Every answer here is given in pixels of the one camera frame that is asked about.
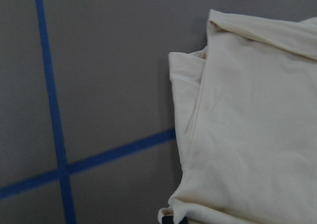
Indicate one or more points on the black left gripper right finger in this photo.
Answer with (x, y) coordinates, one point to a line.
(183, 221)

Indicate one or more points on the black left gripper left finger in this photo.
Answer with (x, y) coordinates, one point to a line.
(167, 220)

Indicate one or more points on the cream long-sleeve printed shirt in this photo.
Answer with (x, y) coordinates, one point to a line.
(246, 123)

